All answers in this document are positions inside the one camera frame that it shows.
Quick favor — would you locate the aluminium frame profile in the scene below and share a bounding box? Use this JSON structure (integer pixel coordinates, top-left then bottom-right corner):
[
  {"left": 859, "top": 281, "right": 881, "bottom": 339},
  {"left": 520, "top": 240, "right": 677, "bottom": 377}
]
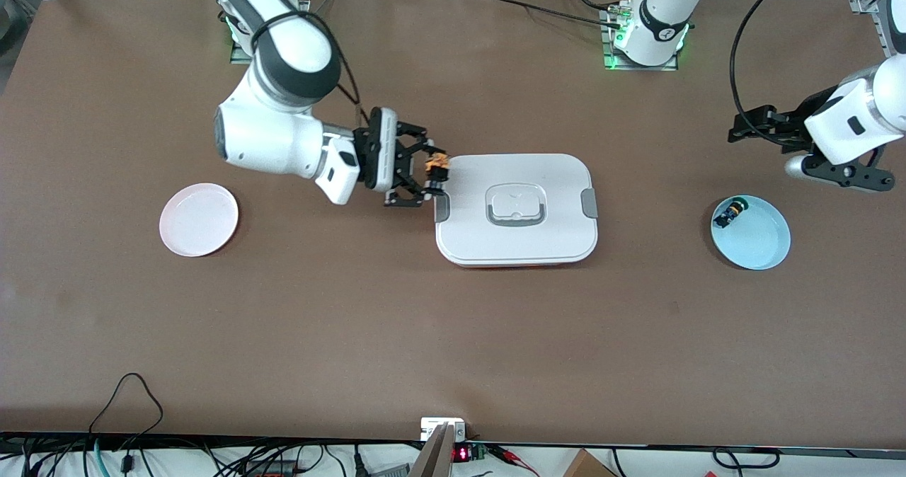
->
[{"left": 848, "top": 0, "right": 906, "bottom": 57}]

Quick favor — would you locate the small white socket block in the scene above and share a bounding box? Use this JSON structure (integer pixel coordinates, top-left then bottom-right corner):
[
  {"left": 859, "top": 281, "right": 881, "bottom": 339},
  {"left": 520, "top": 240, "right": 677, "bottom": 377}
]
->
[{"left": 420, "top": 418, "right": 466, "bottom": 442}]

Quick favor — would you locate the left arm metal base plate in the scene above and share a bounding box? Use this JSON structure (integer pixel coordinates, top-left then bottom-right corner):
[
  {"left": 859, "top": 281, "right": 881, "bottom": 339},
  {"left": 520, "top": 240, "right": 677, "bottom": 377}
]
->
[{"left": 602, "top": 6, "right": 679, "bottom": 72}]

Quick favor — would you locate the white lidded lunch box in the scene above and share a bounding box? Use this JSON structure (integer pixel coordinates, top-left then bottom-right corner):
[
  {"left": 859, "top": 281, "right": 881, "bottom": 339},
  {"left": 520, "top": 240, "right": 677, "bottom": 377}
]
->
[{"left": 433, "top": 154, "right": 599, "bottom": 268}]

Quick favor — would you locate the orange push-button switch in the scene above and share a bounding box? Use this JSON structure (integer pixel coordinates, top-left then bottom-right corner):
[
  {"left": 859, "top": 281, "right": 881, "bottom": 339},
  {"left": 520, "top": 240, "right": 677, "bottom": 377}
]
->
[{"left": 423, "top": 151, "right": 452, "bottom": 182}]

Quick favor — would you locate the brown cardboard box corner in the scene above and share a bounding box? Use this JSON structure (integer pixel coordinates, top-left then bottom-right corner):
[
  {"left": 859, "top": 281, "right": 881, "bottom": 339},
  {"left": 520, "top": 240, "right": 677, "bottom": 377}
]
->
[{"left": 563, "top": 449, "right": 617, "bottom": 477}]

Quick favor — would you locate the light blue round plate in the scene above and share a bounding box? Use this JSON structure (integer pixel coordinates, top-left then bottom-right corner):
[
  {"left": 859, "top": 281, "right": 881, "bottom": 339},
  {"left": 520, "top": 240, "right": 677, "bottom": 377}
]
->
[{"left": 710, "top": 195, "right": 792, "bottom": 271}]

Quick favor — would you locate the black cable to arm base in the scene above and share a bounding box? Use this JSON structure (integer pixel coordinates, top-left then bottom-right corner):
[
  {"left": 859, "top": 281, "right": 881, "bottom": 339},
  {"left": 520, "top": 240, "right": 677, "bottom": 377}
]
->
[{"left": 488, "top": 0, "right": 624, "bottom": 28}]

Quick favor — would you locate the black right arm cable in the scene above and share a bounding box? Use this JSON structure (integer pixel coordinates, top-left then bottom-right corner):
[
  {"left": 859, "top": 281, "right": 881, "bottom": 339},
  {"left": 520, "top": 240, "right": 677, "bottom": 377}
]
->
[{"left": 251, "top": 10, "right": 370, "bottom": 130}]

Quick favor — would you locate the black coiled cable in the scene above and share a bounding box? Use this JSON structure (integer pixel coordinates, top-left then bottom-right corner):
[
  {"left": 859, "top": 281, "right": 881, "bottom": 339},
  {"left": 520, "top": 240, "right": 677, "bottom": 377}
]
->
[{"left": 711, "top": 447, "right": 779, "bottom": 469}]

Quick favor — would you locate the thin black looped cable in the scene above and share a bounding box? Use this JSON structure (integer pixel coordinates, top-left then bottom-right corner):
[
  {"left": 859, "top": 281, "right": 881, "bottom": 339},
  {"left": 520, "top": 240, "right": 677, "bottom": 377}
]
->
[{"left": 88, "top": 372, "right": 165, "bottom": 449}]

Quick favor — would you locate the brown cardboard strip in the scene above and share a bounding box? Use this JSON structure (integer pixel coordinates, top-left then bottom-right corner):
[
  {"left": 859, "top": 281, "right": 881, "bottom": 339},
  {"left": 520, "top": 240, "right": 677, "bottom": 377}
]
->
[{"left": 409, "top": 423, "right": 455, "bottom": 477}]

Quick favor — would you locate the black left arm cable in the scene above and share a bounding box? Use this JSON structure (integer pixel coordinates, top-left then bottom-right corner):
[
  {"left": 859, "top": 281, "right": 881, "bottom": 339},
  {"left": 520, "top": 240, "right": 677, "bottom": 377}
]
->
[{"left": 731, "top": 0, "right": 808, "bottom": 134}]

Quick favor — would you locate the pink round plate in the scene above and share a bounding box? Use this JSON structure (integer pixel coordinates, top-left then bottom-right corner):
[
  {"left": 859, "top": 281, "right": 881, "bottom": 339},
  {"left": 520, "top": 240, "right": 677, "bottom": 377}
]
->
[{"left": 159, "top": 183, "right": 240, "bottom": 258}]

